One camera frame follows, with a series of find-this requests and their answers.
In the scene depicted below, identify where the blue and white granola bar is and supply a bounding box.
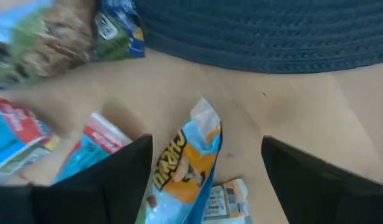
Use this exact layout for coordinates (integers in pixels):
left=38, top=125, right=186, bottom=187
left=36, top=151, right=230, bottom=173
left=202, top=177, right=253, bottom=224

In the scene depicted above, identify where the blue and red granola bar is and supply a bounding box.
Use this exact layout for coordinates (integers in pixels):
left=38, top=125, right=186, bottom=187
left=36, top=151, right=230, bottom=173
left=52, top=111, right=133, bottom=185
left=0, top=98, right=60, bottom=177

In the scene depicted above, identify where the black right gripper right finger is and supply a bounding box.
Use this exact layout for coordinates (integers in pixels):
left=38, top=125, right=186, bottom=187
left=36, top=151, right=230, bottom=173
left=261, top=136, right=383, bottom=224

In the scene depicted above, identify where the orange and blue Chewy bar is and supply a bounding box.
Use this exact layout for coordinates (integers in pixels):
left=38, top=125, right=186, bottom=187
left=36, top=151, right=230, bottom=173
left=135, top=96, right=224, bottom=224

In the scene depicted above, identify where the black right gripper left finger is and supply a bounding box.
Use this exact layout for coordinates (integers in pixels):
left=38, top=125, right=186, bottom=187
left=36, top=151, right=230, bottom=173
left=0, top=134, right=154, bottom=224

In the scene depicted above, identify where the green Chewy granola bar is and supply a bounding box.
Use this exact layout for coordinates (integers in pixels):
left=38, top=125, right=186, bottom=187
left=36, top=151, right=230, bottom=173
left=0, top=0, right=146, bottom=90

